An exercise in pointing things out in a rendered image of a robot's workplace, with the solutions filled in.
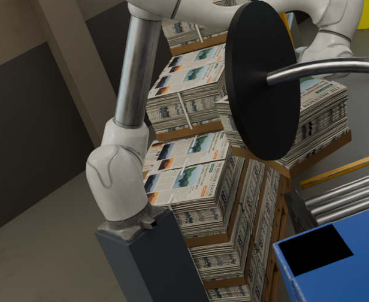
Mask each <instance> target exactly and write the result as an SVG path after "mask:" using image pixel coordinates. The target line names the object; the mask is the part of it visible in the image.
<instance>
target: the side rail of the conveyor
mask: <svg viewBox="0 0 369 302"><path fill-rule="evenodd" d="M283 196H284V199H285V202H286V205H287V208H288V212H289V215H290V217H291V221H292V222H293V224H294V225H295V227H296V229H297V231H298V232H299V234H300V233H302V232H305V231H308V230H310V229H313V228H316V227H319V224H318V223H317V222H316V220H315V218H314V217H313V215H312V214H311V212H310V210H309V209H308V208H307V206H306V205H305V203H304V201H303V200H302V199H301V197H300V196H299V194H298V192H297V191H296V190H293V191H290V192H287V193H285V194H283Z"/></svg>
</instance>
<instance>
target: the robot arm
mask: <svg viewBox="0 0 369 302"><path fill-rule="evenodd" d="M126 1H127V2H128V9H129V12H130V13H131V19H130V23H129V30H128V37H127V42H126V49H125V55H124V60H123V67H122V74H121V78H120V86H119V93H118V97H117V104H116V111H115V115H114V117H113V118H111V119H110V120H109V121H108V122H107V123H106V125H105V130H104V135H103V138H102V143H101V146H100V147H98V148H97V149H95V150H94V151H93V152H92V153H91V154H90V155H89V157H88V159H87V162H86V177H87V181H88V183H89V186H90V189H91V191H92V193H93V196H94V197H95V200H96V202H97V204H98V206H99V208H100V209H101V211H102V213H103V214H104V216H105V219H106V222H104V223H103V224H101V225H100V226H99V227H98V231H99V232H100V233H106V234H109V235H112V236H114V237H117V238H120V239H122V240H123V241H124V242H125V243H129V242H131V241H133V239H134V238H135V237H136V236H137V235H139V233H141V232H142V231H143V230H145V229H155V228H156V227H157V225H158V224H157V222H156V220H157V219H159V218H160V217H161V216H163V215H165V214H166V213H167V210H166V208H165V207H157V206H154V205H151V203H150V201H149V199H148V197H147V195H146V192H145V188H144V182H143V173H142V172H143V168H144V164H145V160H146V153H147V145H148V140H149V129H148V127H147V125H146V124H145V123H144V122H143V121H144V115H145V111H146V105H147V99H148V95H149V89H150V83H151V79H152V73H153V67H154V63H155V57H156V51H157V47H158V41H159V34H160V31H161V24H162V21H163V20H164V19H165V18H169V19H172V20H177V21H181V22H188V23H193V24H196V25H201V26H206V27H209V28H217V29H229V26H230V23H231V20H232V18H233V16H234V14H235V12H236V11H237V10H238V9H239V7H240V6H242V5H243V4H241V5H236V6H232V7H222V6H218V5H215V4H213V3H211V2H209V1H207V0H126ZM260 1H264V2H266V3H268V4H270V5H271V6H272V7H273V8H274V9H275V10H276V11H277V13H278V14H282V13H285V12H288V11H293V10H299V11H303V12H305V13H307V14H309V15H310V17H311V18H312V21H313V23H314V24H315V25H316V26H317V27H318V28H319V31H318V33H317V35H316V38H315V39H314V41H313V43H312V44H311V46H310V47H299V48H297V49H294V51H295V56H296V59H297V63H300V62H305V61H311V60H315V59H323V58H335V57H354V55H353V53H352V52H351V50H350V49H349V48H350V43H351V41H352V38H353V36H354V35H355V33H356V30H357V28H358V25H359V22H360V19H361V16H362V11H363V7H364V0H260ZM349 74H350V73H333V74H321V75H314V76H310V77H313V78H316V79H320V80H335V79H340V78H343V77H345V76H348V75H349Z"/></svg>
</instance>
